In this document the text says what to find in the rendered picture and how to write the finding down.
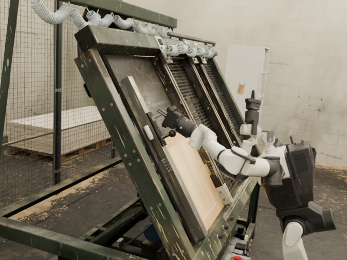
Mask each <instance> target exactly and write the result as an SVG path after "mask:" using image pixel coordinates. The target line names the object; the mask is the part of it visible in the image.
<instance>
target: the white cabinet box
mask: <svg viewBox="0 0 347 260"><path fill-rule="evenodd" d="M269 50H270V49H269V48H267V47H264V46H248V45H232V44H229V45H228V52H227V62H226V72H225V81H226V83H227V85H228V87H229V89H230V91H231V93H232V95H233V97H234V99H235V101H236V104H237V106H238V108H239V110H240V112H241V114H242V116H243V118H244V119H245V111H248V110H247V109H246V103H245V99H247V98H251V93H252V90H256V99H257V100H260V101H261V105H260V108H259V110H257V111H258V112H259V122H258V126H259V127H260V120H261V113H262V104H263V96H264V88H265V80H266V72H267V63H268V58H269Z"/></svg>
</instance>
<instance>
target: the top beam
mask: <svg viewBox="0 0 347 260"><path fill-rule="evenodd" d="M74 36H75V38H76V40H77V42H78V44H79V46H80V49H81V51H82V52H83V53H84V52H86V51H88V49H90V48H97V50H98V53H99V54H114V55H134V56H154V57H155V56H157V55H158V54H160V53H161V50H160V48H159V46H158V44H157V42H156V40H155V38H154V36H152V35H146V34H140V33H136V32H131V31H125V30H119V29H113V28H108V27H102V26H96V25H90V24H88V25H86V26H85V27H84V28H82V29H81V30H79V31H78V32H77V33H75V34H74ZM161 38H162V40H163V42H164V44H165V47H166V46H167V44H168V45H176V44H177V43H179V42H180V41H179V40H175V39H169V38H163V37H161ZM166 41H167V44H166ZM189 44H190V46H191V48H195V46H194V44H193V43H192V42H189ZM187 56H188V55H187V54H179V55H177V56H171V57H174V58H185V57H187Z"/></svg>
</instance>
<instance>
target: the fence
mask: <svg viewBox="0 0 347 260"><path fill-rule="evenodd" d="M130 78H132V79H133V77H132V76H128V77H126V78H124V79H123V80H122V81H123V83H124V85H125V87H126V89H127V91H128V93H129V95H130V97H131V99H132V101H133V103H134V105H135V107H136V110H137V112H138V114H139V116H140V118H141V120H142V122H143V124H144V126H146V125H148V126H149V128H150V130H151V132H152V134H153V137H154V138H153V139H152V140H151V141H152V143H153V145H154V147H155V149H156V151H157V153H158V155H159V157H160V159H161V160H162V159H164V158H165V159H166V160H167V163H168V165H169V167H170V169H171V170H170V171H169V172H167V174H168V176H169V178H170V180H171V182H172V184H173V186H174V188H175V190H176V192H177V194H178V196H179V198H180V200H181V203H182V205H183V207H184V209H185V211H186V213H187V215H188V217H189V219H190V221H191V223H192V225H193V227H194V229H195V231H196V234H197V236H198V238H199V239H202V238H205V237H206V236H207V235H208V232H207V230H206V228H205V225H204V223H203V221H202V219H201V217H200V215H199V213H198V211H197V209H196V207H195V205H194V203H193V201H192V199H191V197H190V194H189V192H188V190H187V188H186V186H185V184H184V182H183V180H182V178H181V176H180V174H179V172H178V170H177V168H176V166H175V164H174V161H173V159H172V157H171V155H170V153H169V151H168V149H167V147H166V146H164V147H162V146H161V144H160V142H159V140H158V138H157V135H156V133H155V131H154V129H153V127H152V125H151V123H150V121H149V119H148V117H147V115H146V113H148V112H149V110H148V108H147V106H146V104H145V102H144V99H143V97H142V95H141V93H140V91H139V89H138V87H137V85H136V83H135V81H134V79H133V81H134V83H135V85H136V86H133V84H132V82H131V80H130ZM135 90H138V92H139V94H140V96H141V98H139V97H138V95H137V93H136V91H135Z"/></svg>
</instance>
